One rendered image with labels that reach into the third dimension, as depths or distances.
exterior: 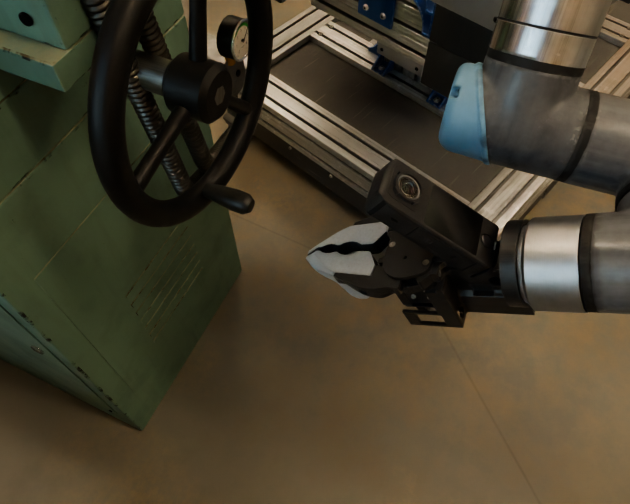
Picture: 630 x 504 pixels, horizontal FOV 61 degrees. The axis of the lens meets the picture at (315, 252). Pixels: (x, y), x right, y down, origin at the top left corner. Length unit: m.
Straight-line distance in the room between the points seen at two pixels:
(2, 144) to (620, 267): 0.57
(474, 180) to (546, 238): 0.89
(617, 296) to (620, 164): 0.10
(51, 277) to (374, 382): 0.74
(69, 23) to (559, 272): 0.44
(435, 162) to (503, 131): 0.88
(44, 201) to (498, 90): 0.52
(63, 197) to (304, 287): 0.74
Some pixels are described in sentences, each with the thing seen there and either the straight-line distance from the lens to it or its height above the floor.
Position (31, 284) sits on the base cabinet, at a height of 0.59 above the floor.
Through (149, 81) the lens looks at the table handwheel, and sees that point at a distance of 0.58.
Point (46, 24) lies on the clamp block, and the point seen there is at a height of 0.89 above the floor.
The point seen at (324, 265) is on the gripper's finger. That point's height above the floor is 0.73.
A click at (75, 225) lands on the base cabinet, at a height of 0.60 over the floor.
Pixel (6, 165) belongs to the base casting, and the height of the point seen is 0.74.
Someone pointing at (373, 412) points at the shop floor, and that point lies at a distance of 1.22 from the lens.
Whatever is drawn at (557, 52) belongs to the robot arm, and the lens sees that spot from 0.45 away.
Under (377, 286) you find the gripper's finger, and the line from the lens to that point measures 0.47.
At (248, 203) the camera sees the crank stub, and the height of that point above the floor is 0.71.
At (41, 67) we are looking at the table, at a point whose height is 0.86.
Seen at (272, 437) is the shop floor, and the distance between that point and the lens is 1.21.
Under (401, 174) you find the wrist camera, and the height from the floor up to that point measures 0.86.
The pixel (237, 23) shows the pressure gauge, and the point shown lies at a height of 0.69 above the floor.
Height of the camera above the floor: 1.17
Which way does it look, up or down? 57 degrees down
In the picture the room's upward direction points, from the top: straight up
